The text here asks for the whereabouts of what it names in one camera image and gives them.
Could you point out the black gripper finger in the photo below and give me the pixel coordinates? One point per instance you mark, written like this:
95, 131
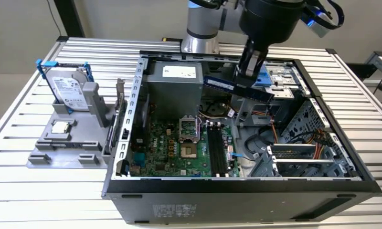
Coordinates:
246, 52
253, 64

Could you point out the dark RAM stick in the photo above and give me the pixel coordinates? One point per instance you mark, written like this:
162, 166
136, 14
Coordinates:
220, 83

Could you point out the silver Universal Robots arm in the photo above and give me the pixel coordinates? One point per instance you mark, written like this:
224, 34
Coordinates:
201, 21

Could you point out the black RAM slot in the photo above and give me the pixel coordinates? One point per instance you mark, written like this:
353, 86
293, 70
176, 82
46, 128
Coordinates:
220, 152
224, 152
216, 152
212, 152

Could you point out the blue plastic drive latch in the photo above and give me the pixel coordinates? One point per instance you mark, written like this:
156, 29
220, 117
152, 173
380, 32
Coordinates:
264, 80

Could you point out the grey metal drive cage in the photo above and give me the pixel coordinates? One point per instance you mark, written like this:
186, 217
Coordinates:
280, 93

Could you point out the small yellow black block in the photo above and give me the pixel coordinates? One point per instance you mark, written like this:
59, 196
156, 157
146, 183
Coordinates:
166, 38

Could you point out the grey power supply unit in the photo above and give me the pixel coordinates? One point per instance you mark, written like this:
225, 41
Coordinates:
172, 95

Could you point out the CPU socket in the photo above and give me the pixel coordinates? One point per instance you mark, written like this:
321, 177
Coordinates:
189, 150

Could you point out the metal disk bay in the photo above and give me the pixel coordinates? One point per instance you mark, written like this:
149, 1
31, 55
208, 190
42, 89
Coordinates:
305, 161

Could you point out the green motherboard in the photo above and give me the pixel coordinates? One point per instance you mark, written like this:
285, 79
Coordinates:
160, 152

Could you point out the hard disk in blue carrier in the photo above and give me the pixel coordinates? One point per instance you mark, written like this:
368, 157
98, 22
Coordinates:
67, 90

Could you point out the black PC case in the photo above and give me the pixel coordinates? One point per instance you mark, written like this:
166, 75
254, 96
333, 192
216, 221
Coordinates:
210, 202

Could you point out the grey parts rack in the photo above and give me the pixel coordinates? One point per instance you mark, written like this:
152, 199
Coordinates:
83, 133

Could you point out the silver CPU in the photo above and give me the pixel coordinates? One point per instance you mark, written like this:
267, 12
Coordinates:
61, 128

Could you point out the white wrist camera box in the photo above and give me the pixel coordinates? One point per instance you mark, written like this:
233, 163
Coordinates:
320, 28

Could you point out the graphics card with metal bracket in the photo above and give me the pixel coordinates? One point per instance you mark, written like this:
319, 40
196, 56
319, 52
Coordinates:
119, 105

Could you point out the black upright post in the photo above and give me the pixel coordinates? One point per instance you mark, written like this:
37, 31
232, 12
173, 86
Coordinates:
71, 19

